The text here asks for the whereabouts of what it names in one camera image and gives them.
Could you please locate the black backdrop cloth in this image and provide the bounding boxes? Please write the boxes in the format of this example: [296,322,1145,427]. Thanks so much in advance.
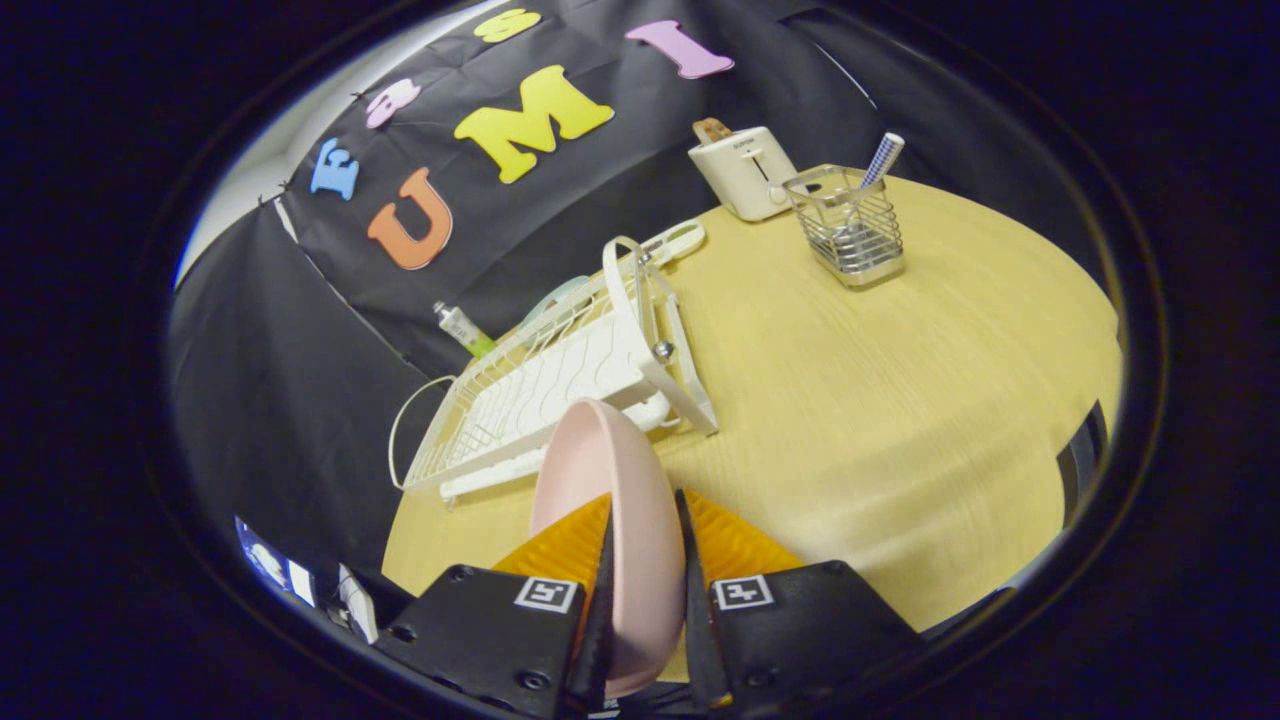
[165,0,1111,601]

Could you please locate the white wire dish rack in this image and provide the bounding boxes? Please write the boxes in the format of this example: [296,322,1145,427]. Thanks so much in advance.
[388,236,719,501]

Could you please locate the pink plate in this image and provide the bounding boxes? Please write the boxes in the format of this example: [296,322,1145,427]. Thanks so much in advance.
[530,398,689,699]

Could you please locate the white divided seasoning dish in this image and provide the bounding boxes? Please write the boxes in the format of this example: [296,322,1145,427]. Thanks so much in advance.
[640,220,707,267]

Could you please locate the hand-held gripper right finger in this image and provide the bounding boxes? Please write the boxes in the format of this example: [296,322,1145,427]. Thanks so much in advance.
[674,487,926,713]

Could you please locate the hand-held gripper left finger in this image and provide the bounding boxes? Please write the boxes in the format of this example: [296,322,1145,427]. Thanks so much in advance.
[372,492,616,720]

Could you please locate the white toaster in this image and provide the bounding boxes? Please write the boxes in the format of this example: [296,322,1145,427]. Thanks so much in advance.
[688,126,799,223]

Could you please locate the metal wire basket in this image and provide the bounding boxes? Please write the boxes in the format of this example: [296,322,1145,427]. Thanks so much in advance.
[782,164,907,291]

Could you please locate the green liquid bottle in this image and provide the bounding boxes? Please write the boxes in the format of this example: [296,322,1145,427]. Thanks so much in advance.
[433,301,497,359]

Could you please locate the teal plate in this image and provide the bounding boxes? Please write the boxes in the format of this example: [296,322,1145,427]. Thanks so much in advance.
[520,277,591,331]

